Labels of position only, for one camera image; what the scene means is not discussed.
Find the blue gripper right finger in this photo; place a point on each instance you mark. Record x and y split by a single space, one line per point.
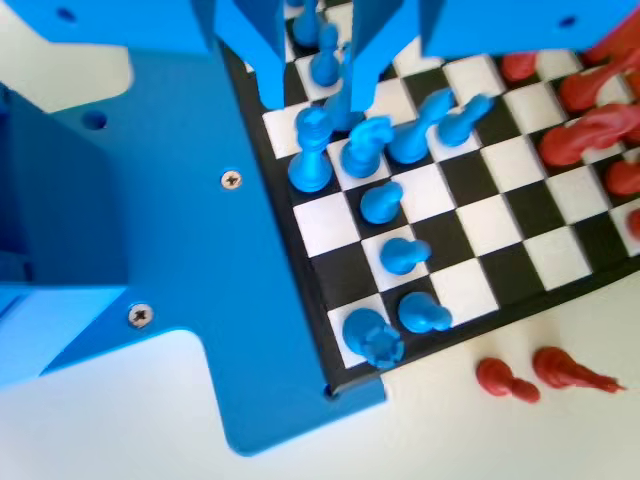
372 40

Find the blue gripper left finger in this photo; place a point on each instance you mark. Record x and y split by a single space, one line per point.
255 40

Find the blue chess king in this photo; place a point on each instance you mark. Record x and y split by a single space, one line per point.
310 160

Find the blue chess rook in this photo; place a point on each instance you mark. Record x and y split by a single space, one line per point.
372 340

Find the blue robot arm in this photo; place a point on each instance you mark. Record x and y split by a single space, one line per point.
50 225

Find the red chess bishop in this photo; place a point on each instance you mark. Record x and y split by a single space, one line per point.
585 87

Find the red chess queen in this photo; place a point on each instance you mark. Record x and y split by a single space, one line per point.
612 42

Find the silver plate screw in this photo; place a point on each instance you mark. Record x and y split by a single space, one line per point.
231 179
141 316

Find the black white chessboard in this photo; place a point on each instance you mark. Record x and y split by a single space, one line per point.
500 225

